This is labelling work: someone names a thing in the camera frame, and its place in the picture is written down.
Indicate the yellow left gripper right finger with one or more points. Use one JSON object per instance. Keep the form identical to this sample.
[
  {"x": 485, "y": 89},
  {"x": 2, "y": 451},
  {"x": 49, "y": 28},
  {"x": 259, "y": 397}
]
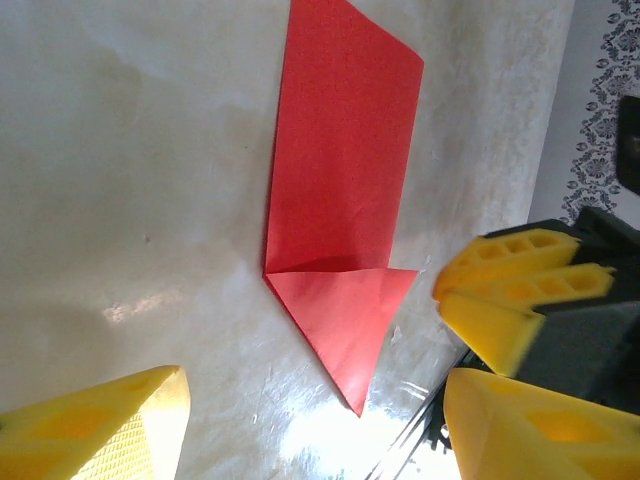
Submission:
[{"x": 540, "y": 440}]

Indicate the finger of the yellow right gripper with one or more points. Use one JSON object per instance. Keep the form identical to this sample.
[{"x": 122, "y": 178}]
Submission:
[
  {"x": 520, "y": 255},
  {"x": 490, "y": 330}
]

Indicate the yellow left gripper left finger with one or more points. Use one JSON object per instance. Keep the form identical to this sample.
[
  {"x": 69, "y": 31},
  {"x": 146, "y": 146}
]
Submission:
[{"x": 90, "y": 440}]

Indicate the red square paper sheet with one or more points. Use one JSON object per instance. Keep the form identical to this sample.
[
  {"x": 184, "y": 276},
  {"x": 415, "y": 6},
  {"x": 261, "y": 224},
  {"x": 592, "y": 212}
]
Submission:
[{"x": 340, "y": 150}]

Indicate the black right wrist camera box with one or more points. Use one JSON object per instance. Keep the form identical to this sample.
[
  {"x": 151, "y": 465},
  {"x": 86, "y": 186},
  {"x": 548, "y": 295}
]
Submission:
[{"x": 630, "y": 145}]

